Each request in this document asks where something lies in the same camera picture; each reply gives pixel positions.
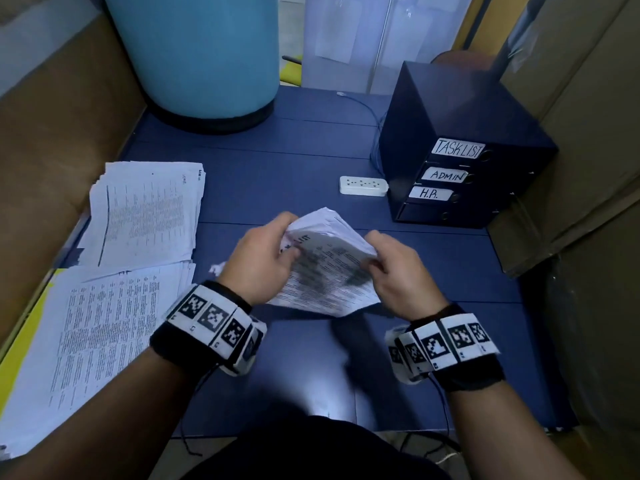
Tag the yellow folder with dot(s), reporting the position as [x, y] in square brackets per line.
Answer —
[15, 345]

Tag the person's right forearm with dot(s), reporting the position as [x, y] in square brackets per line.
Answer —
[515, 435]

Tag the black marker wristband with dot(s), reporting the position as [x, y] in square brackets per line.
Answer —
[208, 330]
[445, 347]

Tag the white power strip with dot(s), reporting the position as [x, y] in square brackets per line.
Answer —
[364, 186]

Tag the yellow plastic item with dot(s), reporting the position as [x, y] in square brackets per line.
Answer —
[290, 70]

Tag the white partition panel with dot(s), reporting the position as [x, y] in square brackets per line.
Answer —
[380, 40]

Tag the neat stack of printed papers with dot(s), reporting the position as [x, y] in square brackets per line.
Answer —
[330, 265]
[90, 345]
[145, 215]

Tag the brown cardboard box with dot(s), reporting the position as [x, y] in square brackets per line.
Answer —
[590, 125]

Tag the person's left forearm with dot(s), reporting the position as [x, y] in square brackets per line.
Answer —
[90, 425]

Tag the person's left hand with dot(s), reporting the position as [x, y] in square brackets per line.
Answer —
[255, 263]

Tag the person's right hand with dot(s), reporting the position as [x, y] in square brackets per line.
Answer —
[405, 277]

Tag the teal cylindrical barrel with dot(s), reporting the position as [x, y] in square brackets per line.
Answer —
[190, 50]

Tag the person's dark trousers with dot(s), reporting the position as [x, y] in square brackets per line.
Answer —
[320, 455]

